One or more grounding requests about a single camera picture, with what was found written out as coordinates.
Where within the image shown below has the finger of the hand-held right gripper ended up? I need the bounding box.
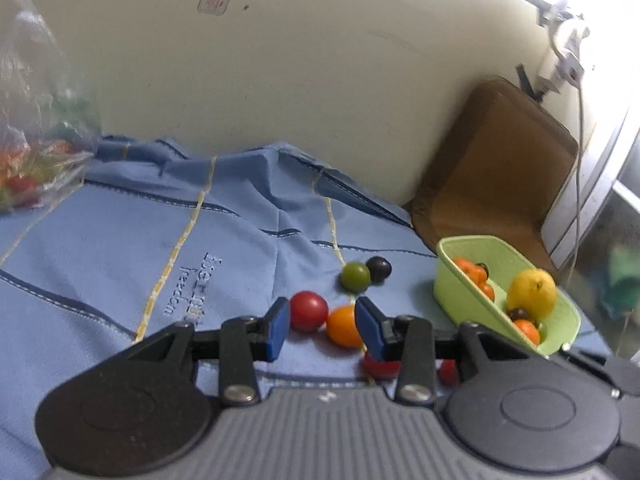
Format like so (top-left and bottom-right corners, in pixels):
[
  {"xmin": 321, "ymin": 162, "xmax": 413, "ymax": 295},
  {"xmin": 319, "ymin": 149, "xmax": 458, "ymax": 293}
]
[{"xmin": 554, "ymin": 344, "xmax": 640, "ymax": 401}]

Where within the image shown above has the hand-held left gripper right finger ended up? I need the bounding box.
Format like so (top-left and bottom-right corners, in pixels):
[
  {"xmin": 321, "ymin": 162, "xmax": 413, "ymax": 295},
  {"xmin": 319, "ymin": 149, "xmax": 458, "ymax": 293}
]
[{"xmin": 354, "ymin": 296, "xmax": 532, "ymax": 407}]

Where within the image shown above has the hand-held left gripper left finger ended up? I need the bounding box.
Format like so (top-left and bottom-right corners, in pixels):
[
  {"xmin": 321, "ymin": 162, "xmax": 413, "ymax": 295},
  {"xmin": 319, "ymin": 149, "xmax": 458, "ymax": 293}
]
[{"xmin": 120, "ymin": 297, "xmax": 292, "ymax": 409}]

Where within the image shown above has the orange cherry tomato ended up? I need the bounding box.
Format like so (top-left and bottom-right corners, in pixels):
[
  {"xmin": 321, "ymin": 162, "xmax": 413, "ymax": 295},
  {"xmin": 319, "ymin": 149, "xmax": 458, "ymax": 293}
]
[{"xmin": 326, "ymin": 305, "xmax": 365, "ymax": 349}]

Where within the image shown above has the large yellow citrus fruit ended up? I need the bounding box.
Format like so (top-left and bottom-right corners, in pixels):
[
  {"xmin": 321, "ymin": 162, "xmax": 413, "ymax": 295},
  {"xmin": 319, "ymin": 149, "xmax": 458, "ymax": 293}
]
[{"xmin": 506, "ymin": 268, "xmax": 557, "ymax": 320}]

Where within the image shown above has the light green plastic basket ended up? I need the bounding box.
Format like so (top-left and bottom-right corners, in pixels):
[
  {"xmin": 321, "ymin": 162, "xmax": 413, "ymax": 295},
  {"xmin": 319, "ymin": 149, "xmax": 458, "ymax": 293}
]
[{"xmin": 433, "ymin": 235, "xmax": 582, "ymax": 357}]

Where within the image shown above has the dark red cherry tomato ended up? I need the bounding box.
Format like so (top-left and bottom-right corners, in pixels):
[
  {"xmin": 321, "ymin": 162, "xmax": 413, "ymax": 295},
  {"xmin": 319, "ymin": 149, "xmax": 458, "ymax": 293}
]
[{"xmin": 362, "ymin": 352, "xmax": 402, "ymax": 381}]

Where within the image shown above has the green cherry tomato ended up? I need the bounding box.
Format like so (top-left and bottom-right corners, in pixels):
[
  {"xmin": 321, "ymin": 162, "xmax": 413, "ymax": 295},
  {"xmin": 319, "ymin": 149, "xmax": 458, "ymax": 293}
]
[{"xmin": 340, "ymin": 262, "xmax": 372, "ymax": 292}]

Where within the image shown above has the dark purple cherry tomato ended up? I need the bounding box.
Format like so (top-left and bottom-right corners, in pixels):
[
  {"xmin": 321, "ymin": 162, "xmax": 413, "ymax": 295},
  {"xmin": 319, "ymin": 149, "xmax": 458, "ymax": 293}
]
[{"xmin": 365, "ymin": 256, "xmax": 392, "ymax": 283}]

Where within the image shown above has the green object behind window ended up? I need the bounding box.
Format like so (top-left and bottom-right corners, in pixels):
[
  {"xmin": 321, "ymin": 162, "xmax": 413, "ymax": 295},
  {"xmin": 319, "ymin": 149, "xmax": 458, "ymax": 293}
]
[{"xmin": 602, "ymin": 245, "xmax": 640, "ymax": 318}]

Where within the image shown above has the blue striped bed sheet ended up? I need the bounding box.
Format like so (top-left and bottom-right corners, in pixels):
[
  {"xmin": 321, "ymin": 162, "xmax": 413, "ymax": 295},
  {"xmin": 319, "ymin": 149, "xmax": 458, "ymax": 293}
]
[{"xmin": 0, "ymin": 135, "xmax": 618, "ymax": 480}]

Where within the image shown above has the brown cushion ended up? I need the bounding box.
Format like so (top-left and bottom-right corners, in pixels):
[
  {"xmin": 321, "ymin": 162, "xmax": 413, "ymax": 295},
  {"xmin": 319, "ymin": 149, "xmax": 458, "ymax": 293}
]
[{"xmin": 410, "ymin": 75, "xmax": 580, "ymax": 278}]

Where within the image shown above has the black tape strip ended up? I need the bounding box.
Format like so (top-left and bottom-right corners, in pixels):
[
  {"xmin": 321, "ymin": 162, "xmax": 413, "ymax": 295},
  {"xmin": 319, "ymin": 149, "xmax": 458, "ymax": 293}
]
[{"xmin": 516, "ymin": 64, "xmax": 537, "ymax": 102}]

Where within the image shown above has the clear plastic bag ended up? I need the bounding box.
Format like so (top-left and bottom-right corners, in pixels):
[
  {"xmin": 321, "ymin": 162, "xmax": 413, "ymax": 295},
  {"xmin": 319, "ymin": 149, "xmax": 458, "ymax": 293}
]
[{"xmin": 0, "ymin": 0, "xmax": 103, "ymax": 216}]

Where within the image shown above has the white window frame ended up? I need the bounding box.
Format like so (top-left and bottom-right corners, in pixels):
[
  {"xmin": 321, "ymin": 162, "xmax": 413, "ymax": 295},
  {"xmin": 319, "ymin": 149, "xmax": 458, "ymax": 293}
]
[{"xmin": 542, "ymin": 110, "xmax": 640, "ymax": 271}]

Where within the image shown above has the white cable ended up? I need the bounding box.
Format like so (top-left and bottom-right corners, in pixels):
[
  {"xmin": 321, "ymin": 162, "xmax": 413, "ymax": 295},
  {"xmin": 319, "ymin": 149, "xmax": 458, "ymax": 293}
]
[{"xmin": 547, "ymin": 30, "xmax": 591, "ymax": 286}]

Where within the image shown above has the white wall charger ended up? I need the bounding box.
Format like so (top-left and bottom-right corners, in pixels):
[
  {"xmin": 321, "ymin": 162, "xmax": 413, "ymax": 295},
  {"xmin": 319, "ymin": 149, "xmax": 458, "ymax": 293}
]
[{"xmin": 539, "ymin": 0, "xmax": 592, "ymax": 92}]

